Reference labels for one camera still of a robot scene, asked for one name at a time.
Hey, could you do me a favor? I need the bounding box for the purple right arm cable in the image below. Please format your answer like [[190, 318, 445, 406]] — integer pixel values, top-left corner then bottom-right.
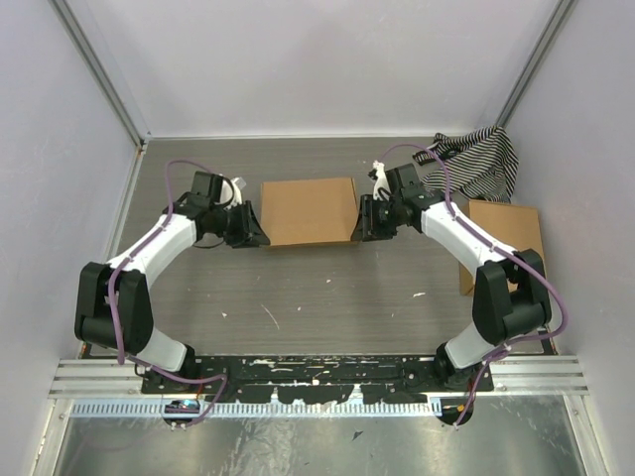
[[376, 143, 570, 427]]

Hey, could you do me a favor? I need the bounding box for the striped black white cloth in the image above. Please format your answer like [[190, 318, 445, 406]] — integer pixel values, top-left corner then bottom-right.
[[413, 126, 519, 203]]

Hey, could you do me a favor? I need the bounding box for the right aluminium corner post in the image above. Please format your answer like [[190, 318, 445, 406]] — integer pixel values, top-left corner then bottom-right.
[[495, 0, 577, 128]]

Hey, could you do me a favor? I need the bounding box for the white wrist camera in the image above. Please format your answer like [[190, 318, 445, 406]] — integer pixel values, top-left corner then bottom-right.
[[222, 177, 246, 208], [368, 161, 392, 201]]

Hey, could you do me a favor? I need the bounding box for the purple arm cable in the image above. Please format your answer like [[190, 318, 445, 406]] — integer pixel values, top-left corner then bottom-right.
[[109, 159, 234, 430], [376, 143, 570, 427]]

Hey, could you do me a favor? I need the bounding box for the aluminium front rail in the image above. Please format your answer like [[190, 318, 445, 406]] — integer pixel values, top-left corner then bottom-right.
[[49, 354, 588, 401]]

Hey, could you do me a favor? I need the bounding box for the brown cardboard box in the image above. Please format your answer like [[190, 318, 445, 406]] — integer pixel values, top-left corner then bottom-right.
[[458, 199, 547, 297], [261, 178, 358, 248]]

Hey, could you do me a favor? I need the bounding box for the left aluminium corner post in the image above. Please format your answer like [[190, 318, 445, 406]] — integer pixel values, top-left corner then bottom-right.
[[49, 0, 150, 148]]

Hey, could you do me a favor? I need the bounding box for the slotted grey cable duct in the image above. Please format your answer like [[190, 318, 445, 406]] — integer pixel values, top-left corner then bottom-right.
[[70, 399, 442, 418]]

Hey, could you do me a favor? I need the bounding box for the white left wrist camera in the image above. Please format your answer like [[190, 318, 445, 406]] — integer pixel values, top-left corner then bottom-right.
[[222, 177, 246, 208]]

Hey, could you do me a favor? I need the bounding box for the aluminium corner post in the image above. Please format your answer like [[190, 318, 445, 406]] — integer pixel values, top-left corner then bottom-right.
[[495, 0, 577, 128], [49, 0, 150, 148]]

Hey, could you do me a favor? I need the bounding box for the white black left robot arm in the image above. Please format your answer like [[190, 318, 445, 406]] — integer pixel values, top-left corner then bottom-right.
[[74, 172, 270, 394]]

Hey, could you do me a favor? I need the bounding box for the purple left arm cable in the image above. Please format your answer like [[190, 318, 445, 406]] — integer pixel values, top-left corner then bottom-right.
[[109, 159, 234, 430]]

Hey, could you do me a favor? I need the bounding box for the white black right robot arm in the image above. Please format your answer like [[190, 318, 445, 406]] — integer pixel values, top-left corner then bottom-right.
[[351, 162, 552, 392]]

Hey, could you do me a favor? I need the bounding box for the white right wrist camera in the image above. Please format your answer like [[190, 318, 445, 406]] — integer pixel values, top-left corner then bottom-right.
[[368, 161, 392, 201]]

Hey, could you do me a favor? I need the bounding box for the folded brown cardboard box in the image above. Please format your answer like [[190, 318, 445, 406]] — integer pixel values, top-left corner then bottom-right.
[[458, 199, 547, 297]]

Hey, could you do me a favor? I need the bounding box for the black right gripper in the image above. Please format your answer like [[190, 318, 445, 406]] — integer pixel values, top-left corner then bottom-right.
[[350, 193, 402, 243]]

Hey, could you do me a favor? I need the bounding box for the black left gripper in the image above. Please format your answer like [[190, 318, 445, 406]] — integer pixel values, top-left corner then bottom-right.
[[211, 200, 272, 249]]

